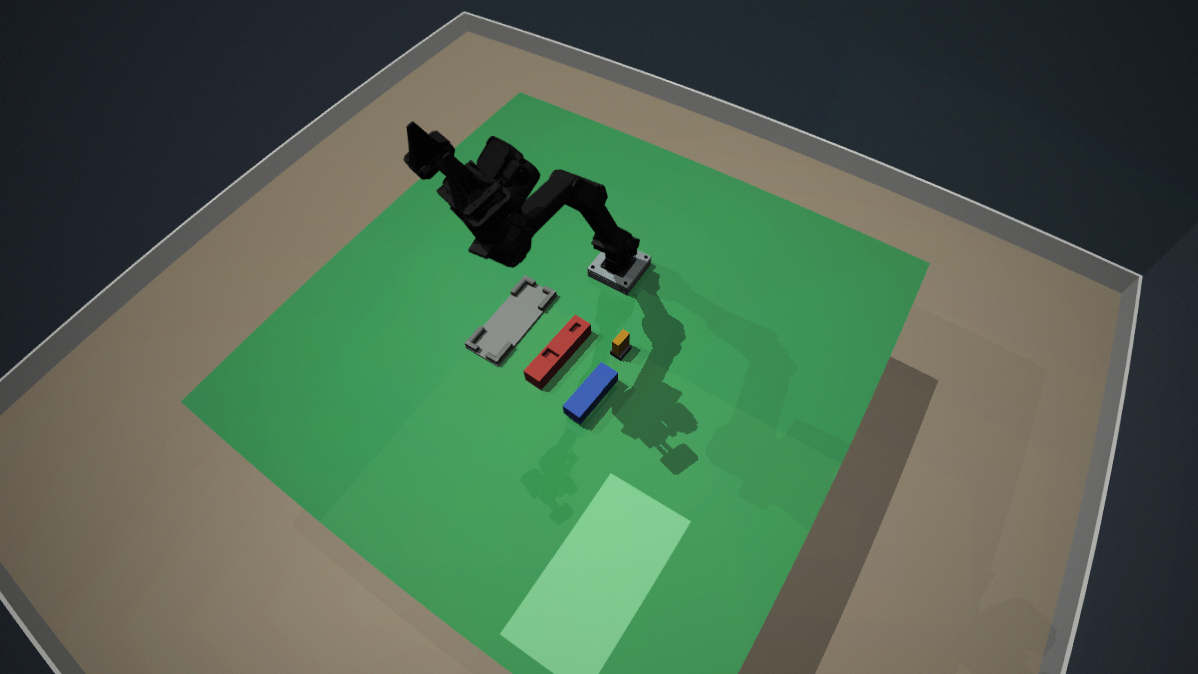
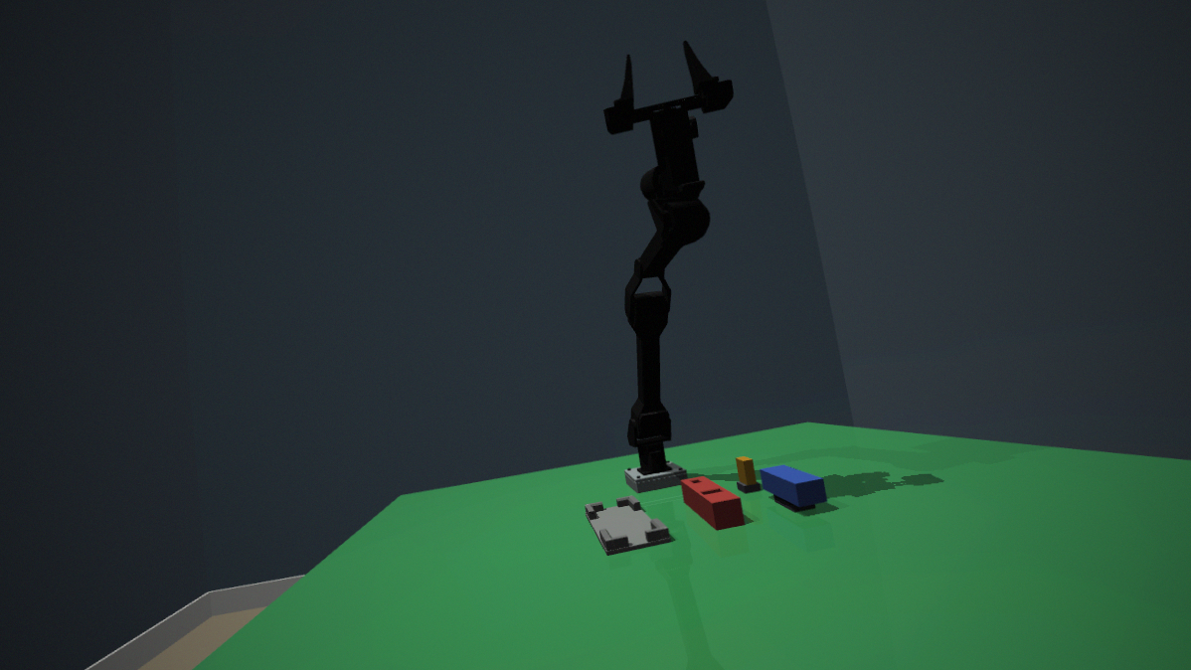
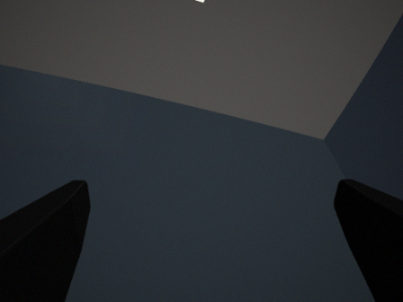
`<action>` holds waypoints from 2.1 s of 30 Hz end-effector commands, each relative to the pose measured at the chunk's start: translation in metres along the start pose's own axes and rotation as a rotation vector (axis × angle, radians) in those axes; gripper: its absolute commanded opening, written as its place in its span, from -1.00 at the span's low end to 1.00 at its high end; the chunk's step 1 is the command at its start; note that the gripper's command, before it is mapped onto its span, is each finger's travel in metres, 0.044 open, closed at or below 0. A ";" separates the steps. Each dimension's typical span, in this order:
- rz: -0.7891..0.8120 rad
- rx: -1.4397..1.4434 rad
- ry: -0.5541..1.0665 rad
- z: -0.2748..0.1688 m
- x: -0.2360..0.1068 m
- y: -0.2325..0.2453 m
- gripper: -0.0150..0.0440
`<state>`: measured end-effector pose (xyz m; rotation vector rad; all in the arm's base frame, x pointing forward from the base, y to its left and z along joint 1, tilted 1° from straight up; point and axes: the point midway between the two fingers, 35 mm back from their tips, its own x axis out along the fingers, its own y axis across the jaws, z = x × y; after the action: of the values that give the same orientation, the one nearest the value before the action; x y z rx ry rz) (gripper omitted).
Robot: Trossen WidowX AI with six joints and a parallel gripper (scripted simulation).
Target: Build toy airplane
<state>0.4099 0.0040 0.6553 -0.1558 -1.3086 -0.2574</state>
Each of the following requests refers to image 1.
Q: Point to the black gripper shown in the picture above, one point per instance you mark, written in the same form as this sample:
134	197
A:
479	200

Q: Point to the brown rectangular block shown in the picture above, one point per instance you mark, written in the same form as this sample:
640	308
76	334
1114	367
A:
620	343

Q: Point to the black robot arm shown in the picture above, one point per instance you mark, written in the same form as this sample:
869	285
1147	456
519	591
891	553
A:
510	241

